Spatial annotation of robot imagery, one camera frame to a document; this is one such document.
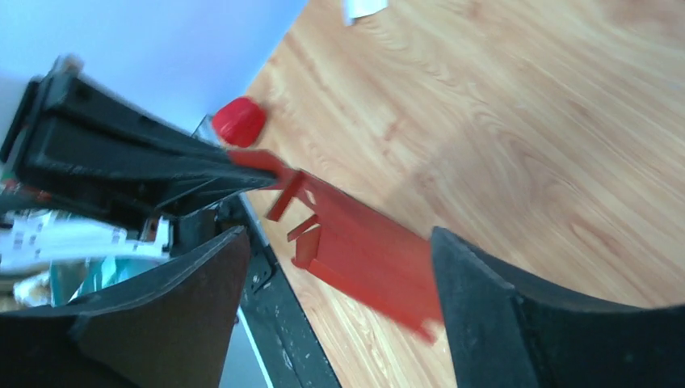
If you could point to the red paper box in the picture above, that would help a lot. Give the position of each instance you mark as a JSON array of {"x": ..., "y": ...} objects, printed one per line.
[{"x": 353, "y": 247}]

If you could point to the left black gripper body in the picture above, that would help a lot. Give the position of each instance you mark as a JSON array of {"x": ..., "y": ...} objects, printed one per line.
[{"x": 36, "y": 180}]

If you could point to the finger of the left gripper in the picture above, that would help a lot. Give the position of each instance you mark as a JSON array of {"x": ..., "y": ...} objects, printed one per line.
[
  {"x": 119, "y": 142},
  {"x": 174, "y": 188}
]

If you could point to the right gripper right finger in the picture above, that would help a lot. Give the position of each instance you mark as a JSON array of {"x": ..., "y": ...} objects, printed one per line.
[{"x": 507, "y": 327}]

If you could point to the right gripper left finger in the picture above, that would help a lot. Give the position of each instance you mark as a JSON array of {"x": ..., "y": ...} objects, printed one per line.
[{"x": 168, "y": 327}]

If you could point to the red round object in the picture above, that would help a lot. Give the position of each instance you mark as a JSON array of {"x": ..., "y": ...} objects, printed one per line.
[{"x": 240, "y": 122}]

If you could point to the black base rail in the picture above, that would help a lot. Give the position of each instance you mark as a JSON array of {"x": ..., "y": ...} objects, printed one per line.
[{"x": 273, "y": 343}]

